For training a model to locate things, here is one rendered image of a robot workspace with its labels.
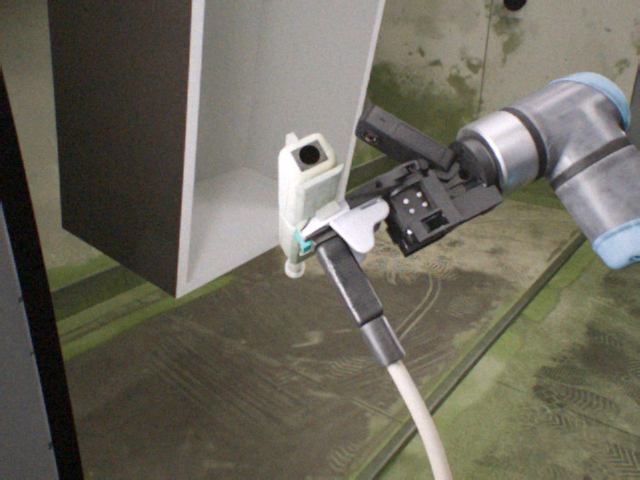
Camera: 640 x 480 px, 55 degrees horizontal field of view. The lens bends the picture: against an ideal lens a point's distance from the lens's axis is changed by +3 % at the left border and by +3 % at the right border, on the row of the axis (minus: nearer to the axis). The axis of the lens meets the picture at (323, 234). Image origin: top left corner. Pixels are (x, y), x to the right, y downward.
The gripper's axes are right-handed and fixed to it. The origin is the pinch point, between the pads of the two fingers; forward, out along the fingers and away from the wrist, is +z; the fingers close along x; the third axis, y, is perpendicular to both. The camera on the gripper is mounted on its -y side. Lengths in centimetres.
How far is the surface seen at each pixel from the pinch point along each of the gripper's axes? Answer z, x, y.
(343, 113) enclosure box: -38, 77, -40
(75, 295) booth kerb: 49, 133, -44
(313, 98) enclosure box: -34, 80, -49
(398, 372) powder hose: -0.6, -1.0, 17.2
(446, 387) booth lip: -32, 100, 33
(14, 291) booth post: 21.9, -23.6, 0.9
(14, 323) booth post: 22.8, -22.6, 2.3
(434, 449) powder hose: -0.1, -0.7, 24.9
